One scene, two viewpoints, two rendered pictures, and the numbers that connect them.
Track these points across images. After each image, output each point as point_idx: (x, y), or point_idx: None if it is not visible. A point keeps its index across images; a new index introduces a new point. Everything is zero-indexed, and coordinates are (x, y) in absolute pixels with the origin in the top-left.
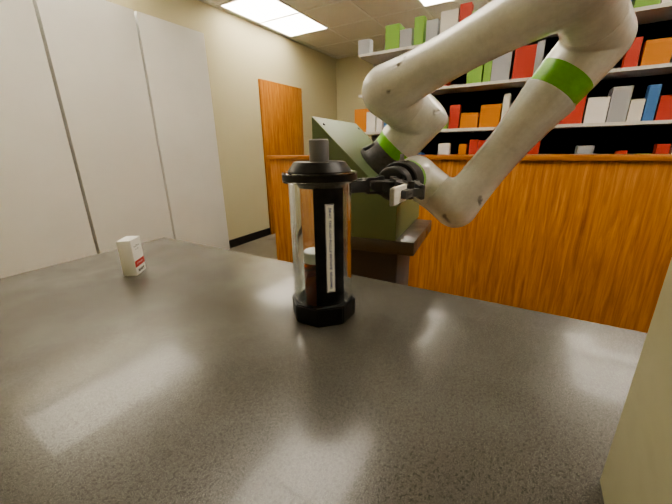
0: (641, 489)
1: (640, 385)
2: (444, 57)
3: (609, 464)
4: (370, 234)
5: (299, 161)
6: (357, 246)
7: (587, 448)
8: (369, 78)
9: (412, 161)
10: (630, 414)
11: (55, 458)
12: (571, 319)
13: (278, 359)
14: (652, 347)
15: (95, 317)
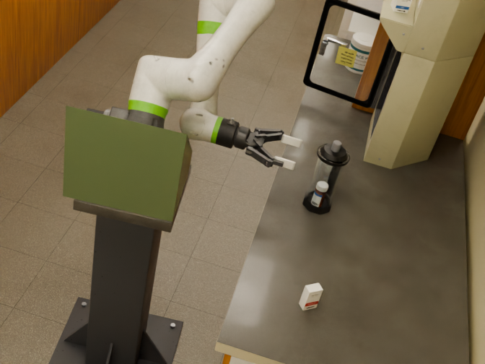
0: (383, 152)
1: (375, 140)
2: (237, 53)
3: (367, 156)
4: (184, 184)
5: (338, 154)
6: (180, 201)
7: (355, 159)
8: (213, 82)
9: (222, 118)
10: (373, 145)
11: (411, 246)
12: None
13: (354, 213)
14: (377, 133)
15: (361, 285)
